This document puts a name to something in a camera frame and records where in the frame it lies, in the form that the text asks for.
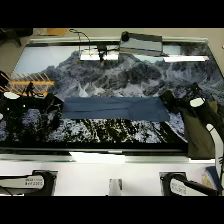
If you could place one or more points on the dark blue garment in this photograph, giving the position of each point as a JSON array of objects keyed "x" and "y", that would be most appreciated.
[{"x": 113, "y": 108}]

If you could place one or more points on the grey garment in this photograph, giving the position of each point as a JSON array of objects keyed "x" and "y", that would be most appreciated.
[{"x": 141, "y": 44}]

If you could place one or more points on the dark olive garment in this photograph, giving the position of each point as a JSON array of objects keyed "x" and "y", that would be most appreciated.
[{"x": 198, "y": 138}]

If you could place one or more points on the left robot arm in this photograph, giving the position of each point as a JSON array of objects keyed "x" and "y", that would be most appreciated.
[{"x": 20, "y": 113}]

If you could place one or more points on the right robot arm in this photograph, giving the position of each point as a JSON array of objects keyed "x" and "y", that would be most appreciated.
[{"x": 203, "y": 115}]

